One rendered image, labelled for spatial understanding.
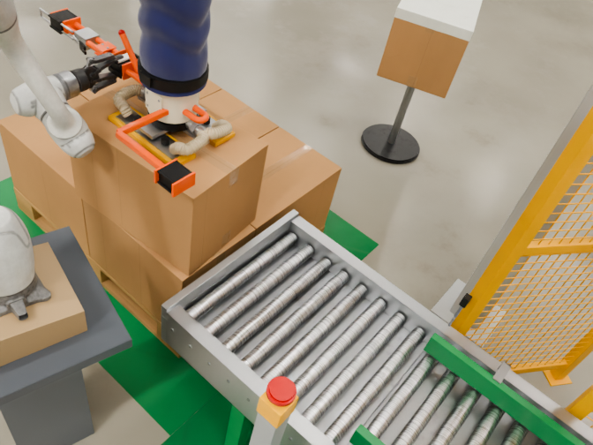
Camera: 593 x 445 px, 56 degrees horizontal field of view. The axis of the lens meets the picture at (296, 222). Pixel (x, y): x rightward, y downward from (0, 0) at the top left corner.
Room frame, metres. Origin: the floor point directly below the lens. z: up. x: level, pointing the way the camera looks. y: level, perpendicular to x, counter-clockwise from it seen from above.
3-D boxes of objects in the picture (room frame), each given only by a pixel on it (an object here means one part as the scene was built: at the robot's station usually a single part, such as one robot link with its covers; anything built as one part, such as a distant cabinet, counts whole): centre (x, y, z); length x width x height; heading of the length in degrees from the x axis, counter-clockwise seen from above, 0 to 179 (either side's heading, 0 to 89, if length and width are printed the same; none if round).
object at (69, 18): (1.87, 1.03, 1.08); 0.08 x 0.07 x 0.05; 60
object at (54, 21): (1.79, 1.01, 1.08); 0.31 x 0.03 x 0.05; 60
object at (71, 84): (1.49, 0.85, 1.08); 0.09 x 0.06 x 0.09; 60
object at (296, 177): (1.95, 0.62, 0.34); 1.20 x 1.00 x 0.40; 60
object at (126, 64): (1.69, 0.72, 1.08); 0.10 x 0.08 x 0.06; 150
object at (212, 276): (1.36, 0.19, 0.58); 0.70 x 0.03 x 0.06; 150
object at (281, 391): (0.64, -0.06, 1.02); 0.07 x 0.07 x 0.04
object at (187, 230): (1.56, 0.52, 0.75); 0.60 x 0.40 x 0.40; 65
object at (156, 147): (1.48, 0.56, 0.97); 0.34 x 0.10 x 0.05; 60
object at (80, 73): (1.55, 0.81, 1.08); 0.09 x 0.07 x 0.08; 150
